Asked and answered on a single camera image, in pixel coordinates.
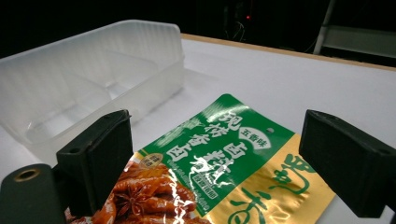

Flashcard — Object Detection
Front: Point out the clear plastic storage bin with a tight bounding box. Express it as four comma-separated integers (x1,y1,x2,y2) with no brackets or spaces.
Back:
0,20,185,166

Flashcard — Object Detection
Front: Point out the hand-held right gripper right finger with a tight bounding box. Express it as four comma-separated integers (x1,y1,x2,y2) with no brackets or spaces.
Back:
298,109,396,218

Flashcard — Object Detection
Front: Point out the green and gold snack packet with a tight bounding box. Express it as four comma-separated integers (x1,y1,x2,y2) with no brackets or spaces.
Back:
64,93,336,224

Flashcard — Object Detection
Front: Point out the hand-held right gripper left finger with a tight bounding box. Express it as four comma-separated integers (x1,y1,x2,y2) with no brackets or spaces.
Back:
56,109,134,217

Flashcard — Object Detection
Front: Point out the metal stand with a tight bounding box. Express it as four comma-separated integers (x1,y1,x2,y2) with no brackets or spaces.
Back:
312,0,396,60

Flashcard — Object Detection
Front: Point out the dark equipment with red light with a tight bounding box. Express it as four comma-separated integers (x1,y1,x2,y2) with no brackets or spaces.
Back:
222,0,260,41

